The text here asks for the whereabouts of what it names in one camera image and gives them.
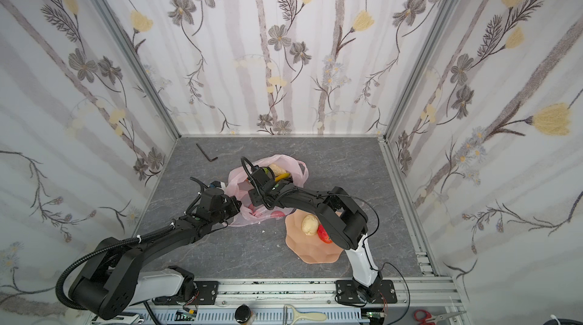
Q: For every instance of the beige fake fruit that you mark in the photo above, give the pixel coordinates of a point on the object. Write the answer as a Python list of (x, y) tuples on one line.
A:
[(310, 225)]

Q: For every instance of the cream handled brush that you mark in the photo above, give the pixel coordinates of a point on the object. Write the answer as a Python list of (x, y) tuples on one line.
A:
[(291, 315)]

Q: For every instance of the white slotted cable duct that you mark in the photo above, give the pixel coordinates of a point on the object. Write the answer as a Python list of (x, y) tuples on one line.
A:
[(262, 316)]

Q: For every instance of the peach leaf-shaped plate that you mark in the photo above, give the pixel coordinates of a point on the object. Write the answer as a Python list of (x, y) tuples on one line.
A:
[(308, 248)]

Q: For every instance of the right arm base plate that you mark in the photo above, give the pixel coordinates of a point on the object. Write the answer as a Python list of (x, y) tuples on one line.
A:
[(351, 293)]

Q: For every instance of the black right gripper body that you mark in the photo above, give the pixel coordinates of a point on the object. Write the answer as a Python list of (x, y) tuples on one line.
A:
[(257, 178)]

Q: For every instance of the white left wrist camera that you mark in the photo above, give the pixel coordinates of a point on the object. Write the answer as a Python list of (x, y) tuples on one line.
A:
[(218, 184)]

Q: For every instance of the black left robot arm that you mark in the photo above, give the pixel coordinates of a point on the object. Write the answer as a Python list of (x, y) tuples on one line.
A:
[(104, 282)]

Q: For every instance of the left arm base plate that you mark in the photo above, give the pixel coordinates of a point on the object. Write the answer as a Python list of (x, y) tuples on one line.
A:
[(192, 293)]

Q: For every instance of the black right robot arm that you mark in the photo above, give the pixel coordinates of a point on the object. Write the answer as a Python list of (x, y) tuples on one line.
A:
[(345, 223)]

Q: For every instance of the aluminium mounting rail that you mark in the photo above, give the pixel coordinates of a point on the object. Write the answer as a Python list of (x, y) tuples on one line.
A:
[(414, 291)]

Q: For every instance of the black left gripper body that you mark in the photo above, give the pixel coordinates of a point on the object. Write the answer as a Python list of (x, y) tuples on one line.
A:
[(230, 207)]

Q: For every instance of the yellow fake banana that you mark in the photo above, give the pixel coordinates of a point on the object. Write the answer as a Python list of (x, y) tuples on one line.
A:
[(282, 177)]

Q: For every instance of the red handled scissors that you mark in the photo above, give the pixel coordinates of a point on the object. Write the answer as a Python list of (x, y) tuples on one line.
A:
[(425, 317)]

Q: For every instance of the red fake apple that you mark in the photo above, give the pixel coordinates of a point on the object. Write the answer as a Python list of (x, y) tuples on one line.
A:
[(323, 235)]

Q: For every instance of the black hex key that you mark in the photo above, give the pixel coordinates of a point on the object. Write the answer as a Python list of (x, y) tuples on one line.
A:
[(207, 156)]

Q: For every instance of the black round knob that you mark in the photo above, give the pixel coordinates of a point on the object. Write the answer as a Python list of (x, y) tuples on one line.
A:
[(244, 315)]

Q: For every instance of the beige fake bread roll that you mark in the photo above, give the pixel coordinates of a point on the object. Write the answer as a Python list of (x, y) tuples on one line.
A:
[(277, 170)]

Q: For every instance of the pink plastic bag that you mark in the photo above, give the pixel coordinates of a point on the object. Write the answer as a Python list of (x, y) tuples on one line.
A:
[(239, 186)]

